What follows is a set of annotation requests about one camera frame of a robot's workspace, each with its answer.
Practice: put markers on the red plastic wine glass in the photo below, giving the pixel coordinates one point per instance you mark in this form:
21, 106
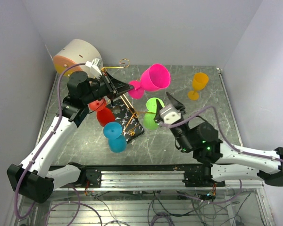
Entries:
103, 114

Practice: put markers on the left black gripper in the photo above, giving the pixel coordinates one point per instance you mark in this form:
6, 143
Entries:
114, 87

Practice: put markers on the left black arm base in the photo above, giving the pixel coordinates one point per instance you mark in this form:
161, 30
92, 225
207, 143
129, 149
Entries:
88, 176

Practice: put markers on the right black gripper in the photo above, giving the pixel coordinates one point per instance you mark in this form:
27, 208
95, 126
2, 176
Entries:
177, 105

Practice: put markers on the round beige drawer cabinet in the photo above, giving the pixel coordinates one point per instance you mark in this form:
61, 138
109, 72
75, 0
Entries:
75, 52

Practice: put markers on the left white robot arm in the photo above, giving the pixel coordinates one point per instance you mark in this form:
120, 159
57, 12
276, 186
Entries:
33, 178

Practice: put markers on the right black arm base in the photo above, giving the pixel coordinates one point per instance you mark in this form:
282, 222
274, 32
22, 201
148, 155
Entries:
200, 178

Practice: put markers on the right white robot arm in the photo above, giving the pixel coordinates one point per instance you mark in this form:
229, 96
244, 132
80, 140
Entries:
209, 146

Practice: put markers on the blue plastic wine glass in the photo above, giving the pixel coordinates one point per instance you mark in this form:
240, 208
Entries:
116, 140

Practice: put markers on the green plastic wine glass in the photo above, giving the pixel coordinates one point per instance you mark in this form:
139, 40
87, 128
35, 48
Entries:
149, 116

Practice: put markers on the aluminium rail frame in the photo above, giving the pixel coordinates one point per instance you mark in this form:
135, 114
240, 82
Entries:
152, 198

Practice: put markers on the orange plastic wine glass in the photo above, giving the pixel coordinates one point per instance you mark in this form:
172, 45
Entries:
199, 82

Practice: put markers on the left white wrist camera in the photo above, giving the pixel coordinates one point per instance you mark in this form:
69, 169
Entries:
94, 68

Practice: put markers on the magenta plastic wine glass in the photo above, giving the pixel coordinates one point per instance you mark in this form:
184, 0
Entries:
155, 78

